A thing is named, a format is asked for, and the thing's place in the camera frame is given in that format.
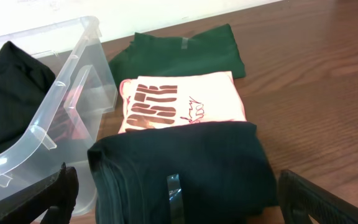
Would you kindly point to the pink printed t-shirt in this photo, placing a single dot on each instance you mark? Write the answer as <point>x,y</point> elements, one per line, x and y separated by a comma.
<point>162,102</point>

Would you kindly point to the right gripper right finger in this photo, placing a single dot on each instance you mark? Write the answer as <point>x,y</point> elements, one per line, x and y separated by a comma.
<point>302,201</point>

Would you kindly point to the dark teal folded garment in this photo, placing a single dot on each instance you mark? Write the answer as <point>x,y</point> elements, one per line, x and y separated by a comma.
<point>223,172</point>

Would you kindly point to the clear plastic storage bin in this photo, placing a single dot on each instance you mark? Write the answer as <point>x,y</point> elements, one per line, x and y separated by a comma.
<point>67,122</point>

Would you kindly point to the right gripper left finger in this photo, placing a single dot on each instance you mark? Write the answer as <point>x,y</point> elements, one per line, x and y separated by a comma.
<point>54,197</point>

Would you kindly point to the black garment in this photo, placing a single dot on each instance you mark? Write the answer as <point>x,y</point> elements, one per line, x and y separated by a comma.
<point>24,82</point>

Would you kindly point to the green t-shirt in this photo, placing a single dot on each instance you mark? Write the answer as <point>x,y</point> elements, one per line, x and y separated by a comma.
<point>214,50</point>

